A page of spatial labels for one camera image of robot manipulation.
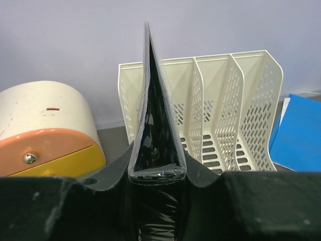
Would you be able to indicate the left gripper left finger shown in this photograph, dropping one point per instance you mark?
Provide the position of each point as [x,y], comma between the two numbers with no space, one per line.
[62,208]

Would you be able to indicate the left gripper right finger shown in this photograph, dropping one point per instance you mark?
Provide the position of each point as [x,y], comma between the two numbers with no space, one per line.
[251,205]

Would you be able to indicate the blue plastic folder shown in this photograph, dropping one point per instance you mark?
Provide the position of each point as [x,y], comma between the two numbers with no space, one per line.
[295,140]

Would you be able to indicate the cream round drawer cabinet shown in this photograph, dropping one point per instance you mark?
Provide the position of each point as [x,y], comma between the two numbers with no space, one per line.
[47,129]

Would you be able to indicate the cream perforated file organizer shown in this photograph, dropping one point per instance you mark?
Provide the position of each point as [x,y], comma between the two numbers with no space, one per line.
[224,106]

